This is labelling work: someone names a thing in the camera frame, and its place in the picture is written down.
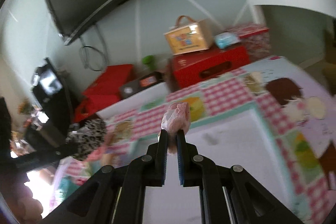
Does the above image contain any leopard print scrunchie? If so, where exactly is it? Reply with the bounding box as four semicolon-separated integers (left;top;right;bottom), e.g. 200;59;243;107
66;118;106;161

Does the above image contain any red patterned box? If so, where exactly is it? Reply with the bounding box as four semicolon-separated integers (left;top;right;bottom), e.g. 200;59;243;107
228;23;271;62

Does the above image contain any blue wet wipes pack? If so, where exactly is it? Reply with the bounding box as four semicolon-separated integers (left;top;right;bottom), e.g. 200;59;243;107
214;32;240;50

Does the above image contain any black box with gauge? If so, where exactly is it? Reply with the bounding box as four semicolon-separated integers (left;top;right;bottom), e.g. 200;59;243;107
119;72;164;99

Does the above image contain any red gift box right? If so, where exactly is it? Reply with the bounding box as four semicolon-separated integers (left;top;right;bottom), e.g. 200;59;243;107
172;46;250;88

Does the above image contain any pink floral scrunchie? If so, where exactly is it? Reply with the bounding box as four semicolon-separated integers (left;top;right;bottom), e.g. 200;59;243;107
161;102;191;154

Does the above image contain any black monitor cabinet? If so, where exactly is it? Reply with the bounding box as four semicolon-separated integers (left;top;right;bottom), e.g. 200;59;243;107
31;57;79;143

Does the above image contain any patterned checkered tablecloth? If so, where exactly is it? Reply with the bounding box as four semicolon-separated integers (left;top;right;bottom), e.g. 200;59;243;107
51;56;335;223

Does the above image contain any green dumbbell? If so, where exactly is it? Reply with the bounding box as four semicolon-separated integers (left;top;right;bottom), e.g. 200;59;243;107
142;55;156;72

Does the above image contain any black cable loop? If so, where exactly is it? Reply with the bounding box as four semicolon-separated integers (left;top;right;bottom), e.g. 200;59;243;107
79;27;108;72

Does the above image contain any wooden picture carry box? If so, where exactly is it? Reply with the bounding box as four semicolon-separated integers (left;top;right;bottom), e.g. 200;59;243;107
164;15;214;55

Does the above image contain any red bags pile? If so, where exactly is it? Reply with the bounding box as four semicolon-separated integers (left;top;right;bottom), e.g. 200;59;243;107
73;64;135;122

